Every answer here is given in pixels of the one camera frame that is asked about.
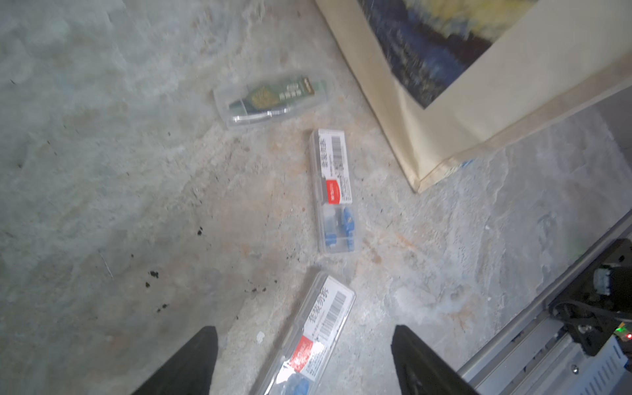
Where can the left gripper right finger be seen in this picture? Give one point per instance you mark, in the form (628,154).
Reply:
(420,370)

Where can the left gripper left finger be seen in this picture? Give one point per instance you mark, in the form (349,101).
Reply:
(189,371)

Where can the compass set red bottom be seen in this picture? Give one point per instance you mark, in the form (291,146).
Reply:
(298,365)

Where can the compass set red label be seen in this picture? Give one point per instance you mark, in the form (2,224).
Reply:
(333,196)

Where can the green compass set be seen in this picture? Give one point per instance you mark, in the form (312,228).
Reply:
(271,98)

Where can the cream canvas tote bag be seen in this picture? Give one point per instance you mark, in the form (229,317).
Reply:
(559,58)

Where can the aluminium front rail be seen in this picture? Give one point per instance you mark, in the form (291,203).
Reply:
(534,354)

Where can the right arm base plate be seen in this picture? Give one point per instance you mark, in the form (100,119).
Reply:
(597,304)

